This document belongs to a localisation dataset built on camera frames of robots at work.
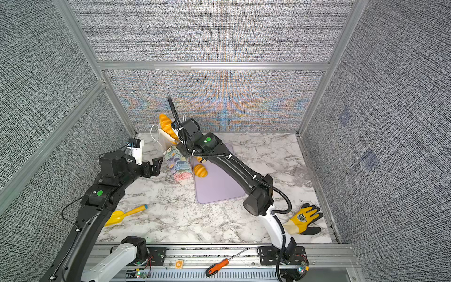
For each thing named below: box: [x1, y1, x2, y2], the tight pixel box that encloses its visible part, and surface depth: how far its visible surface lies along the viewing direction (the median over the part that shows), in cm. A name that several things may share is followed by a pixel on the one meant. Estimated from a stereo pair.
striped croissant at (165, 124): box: [159, 113, 179, 145], surface depth 78 cm
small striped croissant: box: [193, 163, 209, 179], surface depth 99 cm
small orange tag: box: [174, 260, 184, 270], surface depth 73 cm
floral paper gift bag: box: [158, 132, 194, 181], surface depth 89 cm
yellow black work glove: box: [283, 202, 324, 235], surface depth 82 cm
